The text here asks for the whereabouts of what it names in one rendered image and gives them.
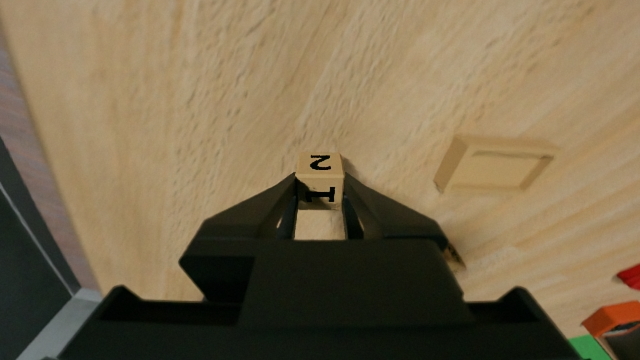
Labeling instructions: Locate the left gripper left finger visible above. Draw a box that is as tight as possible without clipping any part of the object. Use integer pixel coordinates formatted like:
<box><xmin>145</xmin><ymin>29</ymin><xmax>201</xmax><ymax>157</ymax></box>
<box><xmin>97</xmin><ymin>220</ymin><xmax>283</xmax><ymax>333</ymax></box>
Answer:
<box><xmin>192</xmin><ymin>172</ymin><xmax>298</xmax><ymax>239</ymax></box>

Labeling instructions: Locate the tan shallow wooden tray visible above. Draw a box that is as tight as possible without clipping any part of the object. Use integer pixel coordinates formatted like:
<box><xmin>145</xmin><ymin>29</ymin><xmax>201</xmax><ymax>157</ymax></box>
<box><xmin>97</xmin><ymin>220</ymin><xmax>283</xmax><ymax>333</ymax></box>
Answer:
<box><xmin>435</xmin><ymin>132</ymin><xmax>566</xmax><ymax>193</ymax></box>

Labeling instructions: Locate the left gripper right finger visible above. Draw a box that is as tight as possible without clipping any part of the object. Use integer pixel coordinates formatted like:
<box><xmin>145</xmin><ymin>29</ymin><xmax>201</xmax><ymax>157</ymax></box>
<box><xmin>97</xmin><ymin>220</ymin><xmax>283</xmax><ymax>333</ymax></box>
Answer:
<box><xmin>342</xmin><ymin>172</ymin><xmax>449</xmax><ymax>254</ymax></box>

